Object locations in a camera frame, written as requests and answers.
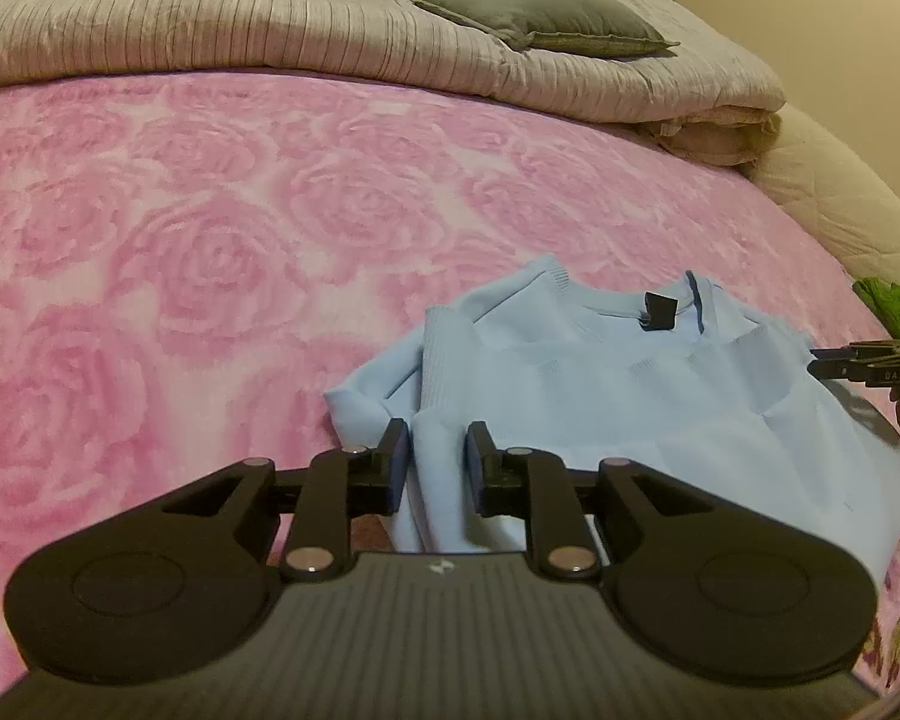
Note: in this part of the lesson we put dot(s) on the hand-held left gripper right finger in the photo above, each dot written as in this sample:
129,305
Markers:
478,472

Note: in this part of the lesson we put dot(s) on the pink floral blanket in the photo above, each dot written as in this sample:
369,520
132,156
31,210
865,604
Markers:
195,277

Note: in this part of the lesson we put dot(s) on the light blue sweater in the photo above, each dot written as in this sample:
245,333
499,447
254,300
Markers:
645,405

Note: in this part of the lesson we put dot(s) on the cream headboard cushion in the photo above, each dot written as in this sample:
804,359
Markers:
832,195

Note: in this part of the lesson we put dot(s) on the green cloth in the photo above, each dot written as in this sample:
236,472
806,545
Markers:
889,304

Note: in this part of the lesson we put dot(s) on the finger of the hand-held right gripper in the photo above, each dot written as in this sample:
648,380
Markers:
870,373
870,352

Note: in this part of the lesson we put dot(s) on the grey pillow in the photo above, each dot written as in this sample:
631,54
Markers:
540,15

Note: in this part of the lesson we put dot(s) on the beige folded blanket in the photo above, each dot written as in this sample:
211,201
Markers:
720,135

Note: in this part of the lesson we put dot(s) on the white ribbed quilt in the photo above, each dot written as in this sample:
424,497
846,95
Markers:
232,22

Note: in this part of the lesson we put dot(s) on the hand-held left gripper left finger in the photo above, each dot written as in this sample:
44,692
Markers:
397,465

